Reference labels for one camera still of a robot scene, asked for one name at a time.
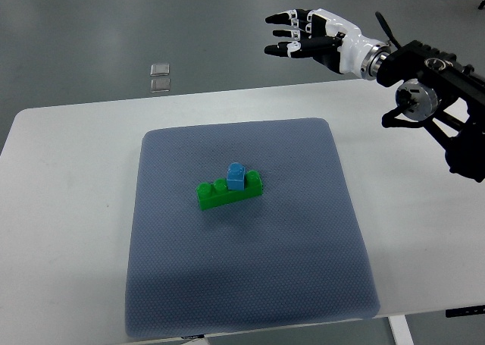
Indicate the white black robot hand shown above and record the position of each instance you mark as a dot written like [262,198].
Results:
[329,39]

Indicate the blue toy block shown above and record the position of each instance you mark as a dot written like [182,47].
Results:
[236,176]

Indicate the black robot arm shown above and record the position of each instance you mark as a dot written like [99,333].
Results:
[438,94]

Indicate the green four-stud toy block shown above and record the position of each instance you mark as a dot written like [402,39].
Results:
[217,193]

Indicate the lower metal floor plate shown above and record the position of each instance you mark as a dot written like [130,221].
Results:
[160,85]

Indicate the blue-grey textured mat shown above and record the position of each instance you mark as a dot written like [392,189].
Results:
[294,255]

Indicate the white table leg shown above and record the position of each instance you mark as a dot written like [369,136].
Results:
[400,330]

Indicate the black table control panel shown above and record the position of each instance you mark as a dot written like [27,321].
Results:
[465,311]

